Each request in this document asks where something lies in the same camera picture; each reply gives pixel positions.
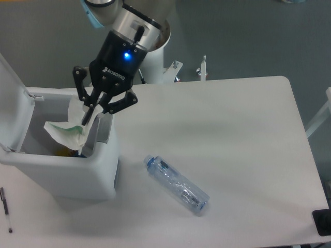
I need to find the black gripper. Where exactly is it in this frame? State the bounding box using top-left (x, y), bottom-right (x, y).
top-left (72, 31), bottom-right (147, 126)

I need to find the white paper trash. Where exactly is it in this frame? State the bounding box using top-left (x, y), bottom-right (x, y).
top-left (43, 96), bottom-right (104, 151)

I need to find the clear plastic water bottle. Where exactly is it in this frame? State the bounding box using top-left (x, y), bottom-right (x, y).
top-left (144, 155), bottom-right (209, 214)

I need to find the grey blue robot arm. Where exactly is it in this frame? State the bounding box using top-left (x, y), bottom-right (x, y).
top-left (72, 1), bottom-right (175, 126)

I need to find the white trash can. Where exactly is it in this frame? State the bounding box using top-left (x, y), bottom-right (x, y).
top-left (1, 58), bottom-right (119, 200)

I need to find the black pen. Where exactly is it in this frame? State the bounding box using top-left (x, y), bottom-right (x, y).
top-left (1, 187), bottom-right (13, 234)

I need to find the black device at table corner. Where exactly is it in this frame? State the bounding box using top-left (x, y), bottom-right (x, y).
top-left (312, 209), bottom-right (330, 237)

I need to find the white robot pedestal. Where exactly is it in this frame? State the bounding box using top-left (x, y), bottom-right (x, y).
top-left (135, 20), bottom-right (183, 84)

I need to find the white metal frame bracket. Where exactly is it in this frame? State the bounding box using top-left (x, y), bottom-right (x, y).
top-left (196, 55), bottom-right (208, 81)

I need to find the white frame post right edge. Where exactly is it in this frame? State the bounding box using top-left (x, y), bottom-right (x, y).
top-left (305, 87), bottom-right (330, 138)

